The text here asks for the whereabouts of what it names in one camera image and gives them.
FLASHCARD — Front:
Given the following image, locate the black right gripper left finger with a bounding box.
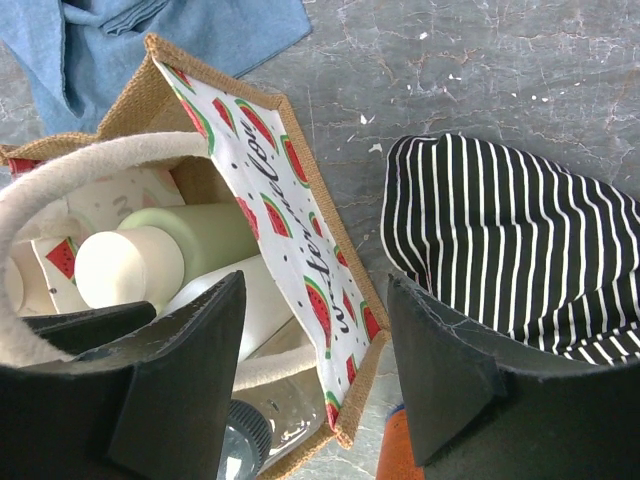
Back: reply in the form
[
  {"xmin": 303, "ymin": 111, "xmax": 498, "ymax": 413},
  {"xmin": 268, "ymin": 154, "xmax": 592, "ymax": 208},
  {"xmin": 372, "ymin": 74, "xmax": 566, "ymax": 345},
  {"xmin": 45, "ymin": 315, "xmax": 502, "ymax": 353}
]
[{"xmin": 1, "ymin": 272, "xmax": 246, "ymax": 479}]

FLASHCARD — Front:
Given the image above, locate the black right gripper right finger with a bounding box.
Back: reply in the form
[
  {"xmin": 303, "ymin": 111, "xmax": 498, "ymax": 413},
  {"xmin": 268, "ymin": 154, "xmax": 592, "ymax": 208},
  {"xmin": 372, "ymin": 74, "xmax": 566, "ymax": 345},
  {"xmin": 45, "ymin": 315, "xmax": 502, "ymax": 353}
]
[{"xmin": 387, "ymin": 276, "xmax": 639, "ymax": 479}]

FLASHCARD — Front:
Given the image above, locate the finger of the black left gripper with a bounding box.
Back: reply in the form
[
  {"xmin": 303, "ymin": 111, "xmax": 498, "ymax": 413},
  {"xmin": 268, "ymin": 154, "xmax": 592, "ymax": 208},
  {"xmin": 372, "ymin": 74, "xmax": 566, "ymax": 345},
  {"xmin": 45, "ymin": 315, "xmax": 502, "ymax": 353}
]
[{"xmin": 23, "ymin": 301, "xmax": 156, "ymax": 355}]

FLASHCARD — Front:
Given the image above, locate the orange bottle with blue cap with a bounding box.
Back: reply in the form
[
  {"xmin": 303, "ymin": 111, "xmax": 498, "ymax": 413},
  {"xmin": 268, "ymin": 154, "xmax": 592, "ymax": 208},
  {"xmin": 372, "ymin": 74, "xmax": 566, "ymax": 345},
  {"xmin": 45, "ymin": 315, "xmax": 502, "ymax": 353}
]
[{"xmin": 376, "ymin": 403, "xmax": 425, "ymax": 480}]

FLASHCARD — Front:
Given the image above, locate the white bottle with cream cap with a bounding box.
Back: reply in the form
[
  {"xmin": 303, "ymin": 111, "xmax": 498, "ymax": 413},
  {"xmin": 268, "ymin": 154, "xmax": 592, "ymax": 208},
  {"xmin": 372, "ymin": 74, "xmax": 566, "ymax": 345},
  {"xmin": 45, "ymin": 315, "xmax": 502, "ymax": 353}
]
[{"xmin": 75, "ymin": 203, "xmax": 259, "ymax": 309}]

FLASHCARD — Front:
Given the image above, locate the white bottle with grey cap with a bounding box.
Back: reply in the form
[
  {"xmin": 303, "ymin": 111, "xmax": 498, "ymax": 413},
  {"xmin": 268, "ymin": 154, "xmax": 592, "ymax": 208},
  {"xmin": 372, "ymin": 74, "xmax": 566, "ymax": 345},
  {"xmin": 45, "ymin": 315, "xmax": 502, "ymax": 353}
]
[{"xmin": 154, "ymin": 253, "xmax": 295, "ymax": 363}]

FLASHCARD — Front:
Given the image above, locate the watermelon print canvas bag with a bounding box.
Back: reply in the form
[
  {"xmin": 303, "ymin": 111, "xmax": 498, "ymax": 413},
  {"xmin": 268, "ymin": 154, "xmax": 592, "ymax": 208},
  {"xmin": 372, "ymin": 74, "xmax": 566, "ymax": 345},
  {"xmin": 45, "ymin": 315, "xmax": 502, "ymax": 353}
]
[{"xmin": 1, "ymin": 34, "xmax": 390, "ymax": 479}]

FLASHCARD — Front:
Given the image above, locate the clear bottle with grey cap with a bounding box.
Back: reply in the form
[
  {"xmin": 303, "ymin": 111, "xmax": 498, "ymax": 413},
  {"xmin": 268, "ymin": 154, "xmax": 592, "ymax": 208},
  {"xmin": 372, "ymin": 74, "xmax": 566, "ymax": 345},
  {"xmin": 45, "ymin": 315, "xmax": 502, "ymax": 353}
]
[{"xmin": 217, "ymin": 369, "xmax": 326, "ymax": 479}]

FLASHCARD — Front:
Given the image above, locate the black white striped cloth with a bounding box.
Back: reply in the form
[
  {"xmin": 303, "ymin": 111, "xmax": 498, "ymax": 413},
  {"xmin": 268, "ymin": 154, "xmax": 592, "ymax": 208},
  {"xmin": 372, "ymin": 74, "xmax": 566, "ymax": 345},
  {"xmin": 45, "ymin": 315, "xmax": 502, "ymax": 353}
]
[{"xmin": 381, "ymin": 134, "xmax": 639, "ymax": 365}]

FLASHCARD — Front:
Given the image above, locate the blue denim cloth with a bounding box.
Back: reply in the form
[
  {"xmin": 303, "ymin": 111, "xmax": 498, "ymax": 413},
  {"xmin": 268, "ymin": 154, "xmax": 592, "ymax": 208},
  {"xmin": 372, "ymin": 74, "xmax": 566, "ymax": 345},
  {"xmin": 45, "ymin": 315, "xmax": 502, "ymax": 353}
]
[{"xmin": 1, "ymin": 1, "xmax": 311, "ymax": 135}]

